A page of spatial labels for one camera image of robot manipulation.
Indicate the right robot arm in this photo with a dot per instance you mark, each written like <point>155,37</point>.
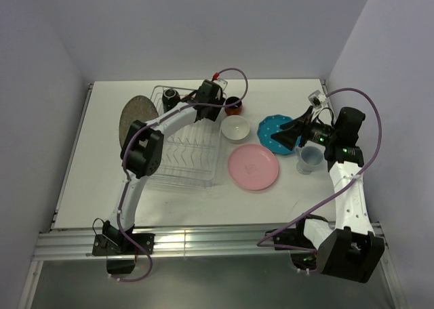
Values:
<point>350,250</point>

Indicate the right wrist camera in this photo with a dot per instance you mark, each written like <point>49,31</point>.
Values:
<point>318,100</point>

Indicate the black mug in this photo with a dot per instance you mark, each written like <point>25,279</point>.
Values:
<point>170,99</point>

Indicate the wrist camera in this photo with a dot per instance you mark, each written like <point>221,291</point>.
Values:
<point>318,100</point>
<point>221,82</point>

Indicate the white bowl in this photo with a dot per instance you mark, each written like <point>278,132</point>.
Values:
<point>235,129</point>

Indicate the black and orange cup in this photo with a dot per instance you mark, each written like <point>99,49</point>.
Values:
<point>235,108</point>

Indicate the aluminium mounting rail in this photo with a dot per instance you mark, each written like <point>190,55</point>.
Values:
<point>169,242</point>

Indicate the white wire dish rack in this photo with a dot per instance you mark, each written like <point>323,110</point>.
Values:
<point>190,155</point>

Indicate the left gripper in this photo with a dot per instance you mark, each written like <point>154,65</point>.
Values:
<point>217,104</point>

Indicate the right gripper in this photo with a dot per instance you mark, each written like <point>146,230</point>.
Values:
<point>289,137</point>

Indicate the blue polka dot plate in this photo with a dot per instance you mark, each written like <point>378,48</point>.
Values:
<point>267,127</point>

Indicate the light blue footed cup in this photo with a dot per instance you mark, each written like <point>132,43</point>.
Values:
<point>310,159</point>

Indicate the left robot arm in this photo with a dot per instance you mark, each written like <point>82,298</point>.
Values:
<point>142,134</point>

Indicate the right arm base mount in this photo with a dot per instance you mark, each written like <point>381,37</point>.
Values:
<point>301,261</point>

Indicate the pink plate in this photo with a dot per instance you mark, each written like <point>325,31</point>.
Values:
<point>253,167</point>

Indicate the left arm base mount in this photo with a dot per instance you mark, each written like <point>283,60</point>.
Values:
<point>120,257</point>

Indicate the speckled grey plate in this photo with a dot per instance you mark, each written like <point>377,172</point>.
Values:
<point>138,108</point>

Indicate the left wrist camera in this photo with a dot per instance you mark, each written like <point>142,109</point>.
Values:
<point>221,82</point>

